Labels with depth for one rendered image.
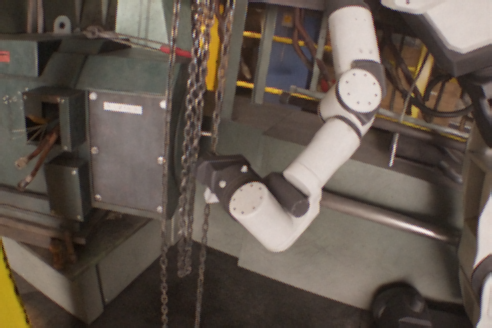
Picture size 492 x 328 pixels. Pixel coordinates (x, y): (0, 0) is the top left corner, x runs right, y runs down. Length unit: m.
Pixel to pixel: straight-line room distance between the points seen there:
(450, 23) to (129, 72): 0.66
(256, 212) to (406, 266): 0.87
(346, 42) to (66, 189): 0.72
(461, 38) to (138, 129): 0.67
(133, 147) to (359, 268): 0.90
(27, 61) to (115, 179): 0.37
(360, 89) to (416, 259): 0.82
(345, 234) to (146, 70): 0.85
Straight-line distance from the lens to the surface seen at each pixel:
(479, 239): 0.77
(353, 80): 0.55
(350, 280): 1.30
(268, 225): 0.49
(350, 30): 0.63
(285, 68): 3.74
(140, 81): 0.76
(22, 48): 0.89
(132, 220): 1.13
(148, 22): 1.41
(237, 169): 0.57
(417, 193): 1.10
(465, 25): 0.59
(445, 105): 3.95
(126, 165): 0.81
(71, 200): 0.86
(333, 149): 0.53
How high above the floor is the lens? 0.94
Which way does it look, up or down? 24 degrees down
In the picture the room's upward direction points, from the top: 9 degrees clockwise
